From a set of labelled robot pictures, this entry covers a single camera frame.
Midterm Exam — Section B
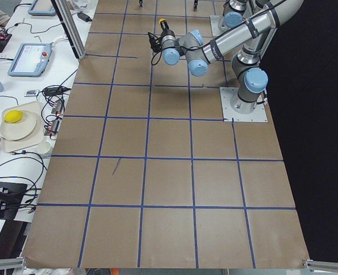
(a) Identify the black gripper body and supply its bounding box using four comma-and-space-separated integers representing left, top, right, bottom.
160, 25, 172, 37

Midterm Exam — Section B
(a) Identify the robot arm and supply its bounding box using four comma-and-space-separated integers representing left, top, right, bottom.
218, 0, 266, 34
150, 1, 303, 115

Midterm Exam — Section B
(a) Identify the black power adapter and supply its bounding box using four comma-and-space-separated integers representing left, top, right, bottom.
77, 12, 92, 22

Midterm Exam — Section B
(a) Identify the far teach pendant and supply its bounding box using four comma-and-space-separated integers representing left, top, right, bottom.
28, 0, 56, 16

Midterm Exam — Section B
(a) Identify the teach pendant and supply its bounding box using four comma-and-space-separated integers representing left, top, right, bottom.
8, 43, 52, 77
28, 0, 56, 16

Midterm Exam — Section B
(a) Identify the near teach pendant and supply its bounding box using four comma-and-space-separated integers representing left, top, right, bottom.
8, 43, 52, 77

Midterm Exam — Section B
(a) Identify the white paper cup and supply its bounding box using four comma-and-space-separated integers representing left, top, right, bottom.
36, 142, 53, 158

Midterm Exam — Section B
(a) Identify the beige plate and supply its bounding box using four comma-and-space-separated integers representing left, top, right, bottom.
0, 111, 37, 140

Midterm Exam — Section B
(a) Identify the yellow lemon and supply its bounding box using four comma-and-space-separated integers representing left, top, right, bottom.
4, 110, 23, 124

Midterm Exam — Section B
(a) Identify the beige tray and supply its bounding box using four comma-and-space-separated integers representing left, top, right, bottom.
0, 101, 44, 153

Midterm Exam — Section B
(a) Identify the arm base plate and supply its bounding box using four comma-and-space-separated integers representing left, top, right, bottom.
210, 15, 230, 37
219, 87, 268, 123

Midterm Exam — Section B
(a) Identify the aluminium frame post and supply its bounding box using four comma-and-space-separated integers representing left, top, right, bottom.
51, 0, 86, 60

